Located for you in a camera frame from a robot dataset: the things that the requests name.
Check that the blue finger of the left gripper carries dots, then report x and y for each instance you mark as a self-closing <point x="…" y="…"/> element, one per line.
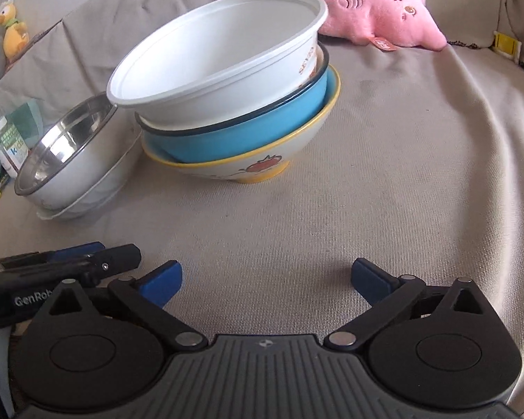
<point x="119" y="259"/>
<point x="76" y="251"/>

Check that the yellow white small toy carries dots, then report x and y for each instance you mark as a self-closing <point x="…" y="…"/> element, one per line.
<point x="507" y="46"/>

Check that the yellow rimmed ceramic bowl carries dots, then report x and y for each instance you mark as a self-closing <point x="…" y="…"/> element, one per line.
<point x="262" y="163"/>

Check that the yellow bird plush toy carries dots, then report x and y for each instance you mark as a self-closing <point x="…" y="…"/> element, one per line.
<point x="16" y="35"/>

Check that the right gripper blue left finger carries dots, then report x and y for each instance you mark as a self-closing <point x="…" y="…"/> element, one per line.
<point x="162" y="284"/>

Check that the grey sofa cover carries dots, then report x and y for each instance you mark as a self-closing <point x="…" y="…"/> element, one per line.
<point x="419" y="168"/>

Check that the pink plush toy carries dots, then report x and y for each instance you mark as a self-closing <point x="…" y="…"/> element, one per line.
<point x="387" y="24"/>

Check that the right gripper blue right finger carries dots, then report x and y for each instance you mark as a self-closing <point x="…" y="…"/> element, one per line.
<point x="372" y="282"/>

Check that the green cloth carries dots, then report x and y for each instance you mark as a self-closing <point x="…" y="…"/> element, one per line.
<point x="28" y="120"/>

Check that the white capped supplement bottle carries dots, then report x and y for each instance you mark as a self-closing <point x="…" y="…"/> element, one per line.
<point x="13" y="149"/>

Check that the blue enamel bowl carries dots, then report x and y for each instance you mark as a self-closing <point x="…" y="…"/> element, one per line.
<point x="250" y="131"/>

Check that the white plastic bowl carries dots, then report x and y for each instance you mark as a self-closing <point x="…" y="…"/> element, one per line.
<point x="218" y="62"/>

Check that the stainless steel bowl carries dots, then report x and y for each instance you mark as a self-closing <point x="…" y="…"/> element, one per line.
<point x="75" y="153"/>

